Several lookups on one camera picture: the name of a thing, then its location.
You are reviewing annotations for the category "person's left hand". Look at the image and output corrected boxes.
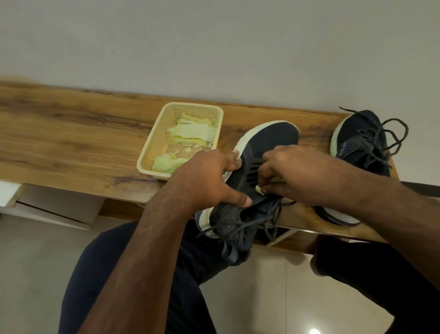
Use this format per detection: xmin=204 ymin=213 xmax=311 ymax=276
xmin=161 ymin=149 xmax=253 ymax=217

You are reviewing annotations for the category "person's right hand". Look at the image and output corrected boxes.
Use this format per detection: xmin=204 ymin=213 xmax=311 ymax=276
xmin=258 ymin=144 xmax=362 ymax=208

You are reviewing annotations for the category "dark sneaker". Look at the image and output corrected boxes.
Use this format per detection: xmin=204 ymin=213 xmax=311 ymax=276
xmin=316 ymin=109 xmax=392 ymax=227
xmin=195 ymin=120 xmax=300 ymax=266

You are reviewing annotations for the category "grey shoelace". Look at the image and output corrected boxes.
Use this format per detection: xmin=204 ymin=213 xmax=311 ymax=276
xmin=198 ymin=194 xmax=297 ymax=243
xmin=339 ymin=106 xmax=410 ymax=169

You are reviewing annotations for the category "person's left forearm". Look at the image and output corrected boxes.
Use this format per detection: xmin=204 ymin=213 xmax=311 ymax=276
xmin=77 ymin=192 xmax=193 ymax=334

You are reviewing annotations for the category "person's right forearm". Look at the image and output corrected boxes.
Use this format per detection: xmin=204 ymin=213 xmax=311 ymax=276
xmin=356 ymin=170 xmax=440 ymax=289

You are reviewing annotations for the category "cream plastic mesh basket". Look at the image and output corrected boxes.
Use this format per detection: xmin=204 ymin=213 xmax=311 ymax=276
xmin=136 ymin=101 xmax=225 ymax=181

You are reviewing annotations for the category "dark baseboard strip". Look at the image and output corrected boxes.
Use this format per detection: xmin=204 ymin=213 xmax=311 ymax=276
xmin=402 ymin=181 xmax=440 ymax=199

